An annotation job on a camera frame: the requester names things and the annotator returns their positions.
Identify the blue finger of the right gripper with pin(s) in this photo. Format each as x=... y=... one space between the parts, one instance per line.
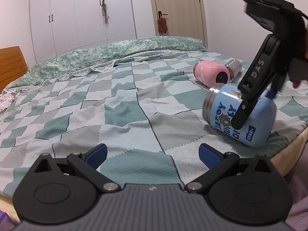
x=249 y=99
x=273 y=90

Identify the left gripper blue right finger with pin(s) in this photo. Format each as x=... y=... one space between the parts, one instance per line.
x=216 y=160

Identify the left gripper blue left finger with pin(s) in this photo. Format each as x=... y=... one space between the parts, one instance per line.
x=92 y=158

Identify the blue cartoon cup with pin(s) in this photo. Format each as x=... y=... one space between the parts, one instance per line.
x=225 y=110

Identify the stainless steel cup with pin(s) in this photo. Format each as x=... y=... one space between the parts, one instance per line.
x=234 y=67

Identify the pink cup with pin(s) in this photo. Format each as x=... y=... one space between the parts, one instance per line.
x=210 y=73

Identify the checkered green bed sheet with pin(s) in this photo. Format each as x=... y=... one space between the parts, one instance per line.
x=146 y=107

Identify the green floral quilt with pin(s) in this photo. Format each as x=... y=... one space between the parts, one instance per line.
x=108 y=55

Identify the floral pillow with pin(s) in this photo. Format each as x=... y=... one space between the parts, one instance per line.
x=6 y=100

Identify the wooden door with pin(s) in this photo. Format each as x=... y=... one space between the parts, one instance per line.
x=185 y=18

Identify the brown plush toy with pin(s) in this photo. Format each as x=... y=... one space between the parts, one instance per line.
x=162 y=25

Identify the wooden headboard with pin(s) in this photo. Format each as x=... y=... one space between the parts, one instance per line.
x=12 y=65

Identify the white wardrobe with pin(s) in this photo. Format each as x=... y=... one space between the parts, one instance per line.
x=59 y=26

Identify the green hanging ornament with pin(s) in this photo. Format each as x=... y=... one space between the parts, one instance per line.
x=104 y=12

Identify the black door handle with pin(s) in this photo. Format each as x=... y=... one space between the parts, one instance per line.
x=160 y=14

